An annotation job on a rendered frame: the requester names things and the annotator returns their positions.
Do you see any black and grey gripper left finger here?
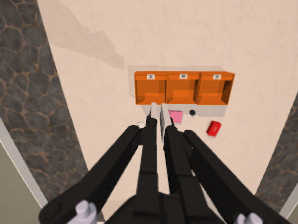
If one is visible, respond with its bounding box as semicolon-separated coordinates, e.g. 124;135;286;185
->
38;102;160;224

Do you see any pink square pad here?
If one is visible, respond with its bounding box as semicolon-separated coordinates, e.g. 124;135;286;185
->
168;110;183;123

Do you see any white domino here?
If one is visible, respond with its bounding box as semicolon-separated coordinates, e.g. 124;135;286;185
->
136;122;145;128

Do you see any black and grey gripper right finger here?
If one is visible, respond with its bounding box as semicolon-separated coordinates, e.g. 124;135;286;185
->
160;103;291;224

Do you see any orange three-compartment bin rack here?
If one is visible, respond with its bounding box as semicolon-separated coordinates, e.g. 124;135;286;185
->
134;71;235;105

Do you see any black hex nut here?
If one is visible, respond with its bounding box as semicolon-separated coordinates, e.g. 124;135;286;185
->
190;110;196;116

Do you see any red nine-volt battery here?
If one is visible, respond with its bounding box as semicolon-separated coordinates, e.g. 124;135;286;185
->
206;121;221;136

